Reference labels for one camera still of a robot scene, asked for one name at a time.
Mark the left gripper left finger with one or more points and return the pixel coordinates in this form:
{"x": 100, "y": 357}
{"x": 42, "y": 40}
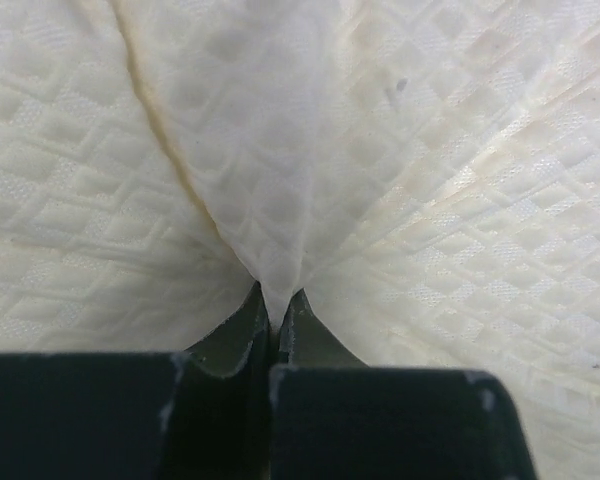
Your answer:
{"x": 193, "y": 414}

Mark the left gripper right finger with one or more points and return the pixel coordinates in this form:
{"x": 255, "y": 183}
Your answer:
{"x": 334, "y": 417}

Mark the cream quilted pillow yellow edge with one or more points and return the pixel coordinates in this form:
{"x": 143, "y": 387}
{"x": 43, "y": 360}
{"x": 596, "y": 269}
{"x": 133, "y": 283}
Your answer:
{"x": 427, "y": 172}

